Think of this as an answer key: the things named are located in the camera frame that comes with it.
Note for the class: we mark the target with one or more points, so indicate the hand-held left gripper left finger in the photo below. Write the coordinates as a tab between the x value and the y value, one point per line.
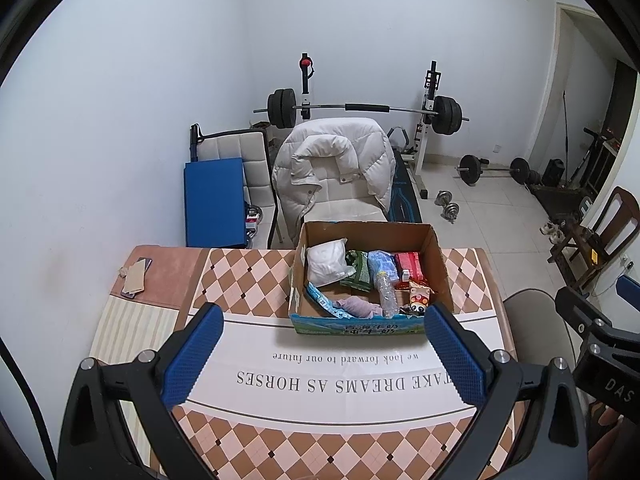
195	355

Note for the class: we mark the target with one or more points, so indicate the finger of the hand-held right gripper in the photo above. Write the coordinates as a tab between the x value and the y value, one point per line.
630	290
582	312

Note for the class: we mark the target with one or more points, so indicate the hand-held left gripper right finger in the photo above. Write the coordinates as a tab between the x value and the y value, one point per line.
455	355

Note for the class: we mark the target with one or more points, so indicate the orange cartoon snack packet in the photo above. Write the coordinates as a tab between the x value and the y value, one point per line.
419	300

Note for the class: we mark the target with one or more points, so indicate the clear plastic bottle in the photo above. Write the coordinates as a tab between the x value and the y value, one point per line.
387	295

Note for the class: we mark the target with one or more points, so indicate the red snack packet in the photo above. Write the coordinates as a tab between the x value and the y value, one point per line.
410	265

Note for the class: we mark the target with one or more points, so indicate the cardboard box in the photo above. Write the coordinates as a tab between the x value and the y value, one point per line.
350	327

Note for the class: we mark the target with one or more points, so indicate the grey pink cloth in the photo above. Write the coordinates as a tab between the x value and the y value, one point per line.
357	306

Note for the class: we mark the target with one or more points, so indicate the blue tissue packet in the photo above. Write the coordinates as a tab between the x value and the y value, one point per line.
382	262

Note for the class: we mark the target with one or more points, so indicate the green snack packet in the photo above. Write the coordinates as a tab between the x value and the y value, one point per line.
360	272

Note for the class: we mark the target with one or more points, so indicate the long blue packet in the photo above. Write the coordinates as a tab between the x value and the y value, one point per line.
325	302

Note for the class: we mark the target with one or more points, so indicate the white soft plastic bag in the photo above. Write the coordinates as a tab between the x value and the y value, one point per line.
325	265

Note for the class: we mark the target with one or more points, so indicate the person's right hand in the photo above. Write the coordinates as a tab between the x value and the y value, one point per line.
610	425

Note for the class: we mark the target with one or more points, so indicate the beige round chair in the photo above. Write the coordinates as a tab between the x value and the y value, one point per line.
535	330

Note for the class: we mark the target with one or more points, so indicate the dark wooden chair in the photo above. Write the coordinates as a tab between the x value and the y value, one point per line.
625	215

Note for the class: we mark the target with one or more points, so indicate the pair of small white shoes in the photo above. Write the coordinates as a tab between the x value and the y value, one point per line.
551	228

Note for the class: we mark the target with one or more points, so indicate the brown cardboard piece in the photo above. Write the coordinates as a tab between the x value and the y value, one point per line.
135	280

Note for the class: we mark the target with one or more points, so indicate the checkered printed tablecloth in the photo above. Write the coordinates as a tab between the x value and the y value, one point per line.
300	380

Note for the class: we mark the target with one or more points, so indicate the black kick scooter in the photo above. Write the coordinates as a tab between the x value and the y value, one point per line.
592	155

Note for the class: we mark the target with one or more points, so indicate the black speaker box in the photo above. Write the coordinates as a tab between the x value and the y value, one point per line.
553	172

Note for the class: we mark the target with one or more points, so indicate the red white small box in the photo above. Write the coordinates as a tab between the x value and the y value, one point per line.
253	222

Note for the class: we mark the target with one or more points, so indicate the blue folded mat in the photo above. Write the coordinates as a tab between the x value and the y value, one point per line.
215	205

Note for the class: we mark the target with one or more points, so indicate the thin black pole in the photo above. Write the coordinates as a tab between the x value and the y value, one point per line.
566	130

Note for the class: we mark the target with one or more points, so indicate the short barbell with black plates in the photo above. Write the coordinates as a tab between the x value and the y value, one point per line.
470	169

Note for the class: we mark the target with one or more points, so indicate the white weight bench rack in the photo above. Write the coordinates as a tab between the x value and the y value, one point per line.
425	145

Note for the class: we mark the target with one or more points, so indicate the white padded chair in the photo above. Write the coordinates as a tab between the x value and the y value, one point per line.
235	145

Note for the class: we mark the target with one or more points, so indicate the long barbell with black plates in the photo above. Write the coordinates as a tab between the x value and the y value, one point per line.
367	107

